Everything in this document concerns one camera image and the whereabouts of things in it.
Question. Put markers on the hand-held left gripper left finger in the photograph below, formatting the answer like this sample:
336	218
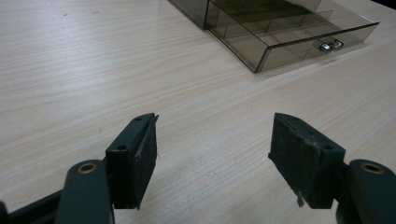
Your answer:
134	161

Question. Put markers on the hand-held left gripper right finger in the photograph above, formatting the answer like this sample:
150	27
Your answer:
303	165

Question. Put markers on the smoky transparent plastic drawer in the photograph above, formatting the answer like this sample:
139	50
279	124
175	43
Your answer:
280	34

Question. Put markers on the smoky transparent drawer cabinet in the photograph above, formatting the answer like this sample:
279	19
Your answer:
191	11

